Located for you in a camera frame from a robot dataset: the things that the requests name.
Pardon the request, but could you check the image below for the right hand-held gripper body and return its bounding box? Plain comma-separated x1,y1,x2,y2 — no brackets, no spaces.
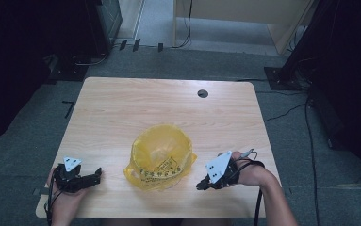
205,150,240,190

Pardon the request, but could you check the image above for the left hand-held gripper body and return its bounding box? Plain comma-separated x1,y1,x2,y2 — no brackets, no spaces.
54,156,85,193

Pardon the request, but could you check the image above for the yellow printed plastic bag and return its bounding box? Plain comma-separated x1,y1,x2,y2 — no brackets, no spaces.
123,123,198,192

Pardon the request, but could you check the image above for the person's left hand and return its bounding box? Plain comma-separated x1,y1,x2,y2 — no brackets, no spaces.
46,168,90,218

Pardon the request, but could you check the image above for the person's right hand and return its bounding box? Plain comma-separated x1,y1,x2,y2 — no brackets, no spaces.
231,151,275,187

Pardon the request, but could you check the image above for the dark curtain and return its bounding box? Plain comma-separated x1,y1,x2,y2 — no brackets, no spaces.
0,0,102,149
281,0,361,189

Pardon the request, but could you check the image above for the dark cabinet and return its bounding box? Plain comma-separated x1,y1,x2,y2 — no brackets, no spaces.
83,0,123,58

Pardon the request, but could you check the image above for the beige wooden desk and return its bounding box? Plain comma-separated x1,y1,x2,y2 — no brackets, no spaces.
172,0,315,56

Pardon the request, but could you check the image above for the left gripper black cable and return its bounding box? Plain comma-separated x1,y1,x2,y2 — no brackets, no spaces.
43,174,60,226

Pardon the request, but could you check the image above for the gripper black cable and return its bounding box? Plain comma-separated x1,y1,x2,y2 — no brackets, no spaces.
43,174,60,226
231,148,267,226

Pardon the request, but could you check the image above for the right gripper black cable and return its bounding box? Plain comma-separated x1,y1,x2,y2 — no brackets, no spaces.
231,148,267,226

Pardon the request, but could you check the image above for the long black floor cable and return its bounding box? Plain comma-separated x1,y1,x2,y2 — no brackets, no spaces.
304,96,321,226

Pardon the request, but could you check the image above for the black stand base plate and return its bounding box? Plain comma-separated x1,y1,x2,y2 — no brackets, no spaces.
264,65,303,92
46,55,90,83

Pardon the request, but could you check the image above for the black coiled floor cable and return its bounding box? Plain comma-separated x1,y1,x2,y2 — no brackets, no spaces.
72,51,110,67

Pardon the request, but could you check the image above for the black hanging cable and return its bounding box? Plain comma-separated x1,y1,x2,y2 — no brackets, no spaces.
172,0,193,50

